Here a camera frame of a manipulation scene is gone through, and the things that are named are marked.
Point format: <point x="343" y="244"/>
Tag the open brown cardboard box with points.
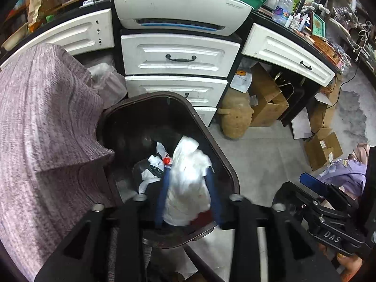
<point x="265" y="97"/>

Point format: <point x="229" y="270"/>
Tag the white tissue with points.
<point x="188" y="188"/>

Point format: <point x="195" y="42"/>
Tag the white printer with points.
<point x="182" y="8"/>

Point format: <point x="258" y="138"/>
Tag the translucent plastic bag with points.
<point x="108" y="85"/>

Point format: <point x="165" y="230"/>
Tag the dark brown trash bin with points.
<point x="141" y="117"/>

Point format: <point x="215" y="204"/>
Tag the clear plastic water bottle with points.
<point x="283" y="7"/>

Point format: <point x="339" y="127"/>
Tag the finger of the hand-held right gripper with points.
<point x="312" y="182"/>
<point x="293" y="196"/>

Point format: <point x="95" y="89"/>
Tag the green framed picture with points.
<point x="318" y="25"/>

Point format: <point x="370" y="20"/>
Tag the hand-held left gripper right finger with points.
<point x="216" y="202"/>

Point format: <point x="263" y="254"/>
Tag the person's right hand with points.
<point x="349" y="267"/>

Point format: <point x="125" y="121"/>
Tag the pink cloth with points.
<point x="359" y="152"/>

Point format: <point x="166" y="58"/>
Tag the purple printed cloth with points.
<point x="343" y="176"/>

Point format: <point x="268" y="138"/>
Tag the purple grey knitted blanket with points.
<point x="44" y="123"/>

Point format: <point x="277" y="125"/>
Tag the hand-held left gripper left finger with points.
<point x="161" y="202"/>

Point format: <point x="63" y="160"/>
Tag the white paper sheet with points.
<point x="301" y="123"/>

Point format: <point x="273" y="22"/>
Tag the small brown cardboard box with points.
<point x="321" y="149"/>

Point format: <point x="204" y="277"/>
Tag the white pouch with orange mark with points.
<point x="241" y="79"/>

